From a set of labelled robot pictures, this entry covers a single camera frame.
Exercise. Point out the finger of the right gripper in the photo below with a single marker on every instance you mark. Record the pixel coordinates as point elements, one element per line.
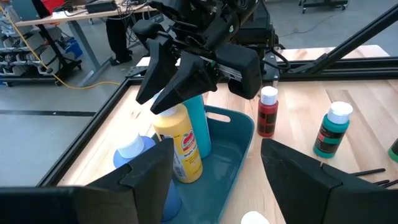
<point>189,81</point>
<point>158,68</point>

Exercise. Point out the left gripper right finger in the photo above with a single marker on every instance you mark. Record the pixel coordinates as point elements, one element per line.
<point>311,199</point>

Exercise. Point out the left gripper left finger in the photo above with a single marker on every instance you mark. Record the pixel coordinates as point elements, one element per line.
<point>124,199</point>

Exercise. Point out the large turquoise paint bottle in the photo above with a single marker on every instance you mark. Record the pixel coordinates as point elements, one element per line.
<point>199,124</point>

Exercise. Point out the large lavender paint bottle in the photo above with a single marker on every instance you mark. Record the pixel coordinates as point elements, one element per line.
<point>130,149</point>

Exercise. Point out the small teal paint bottle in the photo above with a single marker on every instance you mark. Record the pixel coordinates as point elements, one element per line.
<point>331,133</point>
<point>254,218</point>

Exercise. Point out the large yellow paint bottle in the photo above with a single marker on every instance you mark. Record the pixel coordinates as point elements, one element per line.
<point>177,140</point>

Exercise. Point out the thin black paintbrush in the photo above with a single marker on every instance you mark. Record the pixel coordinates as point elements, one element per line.
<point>382,182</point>
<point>392,184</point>
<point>370,171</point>

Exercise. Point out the small red paint bottle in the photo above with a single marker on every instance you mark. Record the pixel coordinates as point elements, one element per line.
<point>267,118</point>

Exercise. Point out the small green paint bottle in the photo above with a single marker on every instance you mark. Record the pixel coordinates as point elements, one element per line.
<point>394,152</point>

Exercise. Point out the teal plastic bin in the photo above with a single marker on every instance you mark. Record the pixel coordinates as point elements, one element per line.
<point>217,174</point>

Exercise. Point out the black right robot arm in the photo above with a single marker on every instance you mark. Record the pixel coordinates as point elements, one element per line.
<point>261,28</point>

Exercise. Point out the person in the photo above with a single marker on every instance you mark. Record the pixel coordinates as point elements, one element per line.
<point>118,40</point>

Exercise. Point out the black box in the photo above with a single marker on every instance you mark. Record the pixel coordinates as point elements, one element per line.
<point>101,7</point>

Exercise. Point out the blue bin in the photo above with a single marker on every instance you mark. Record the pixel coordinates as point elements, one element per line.
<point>74,48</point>

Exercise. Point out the black rolling cart base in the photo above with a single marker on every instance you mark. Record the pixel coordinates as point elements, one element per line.
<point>323,3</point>

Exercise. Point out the desk with grey legs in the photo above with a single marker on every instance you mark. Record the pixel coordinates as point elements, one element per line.
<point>46,19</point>

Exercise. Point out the red box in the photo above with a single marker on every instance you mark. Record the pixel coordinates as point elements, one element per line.
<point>53,4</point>

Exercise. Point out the black storage rack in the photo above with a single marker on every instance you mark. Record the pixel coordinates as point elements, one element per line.
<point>18,59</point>

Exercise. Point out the black aluminium table frame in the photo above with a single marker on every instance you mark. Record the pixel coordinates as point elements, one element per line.
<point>342,67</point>

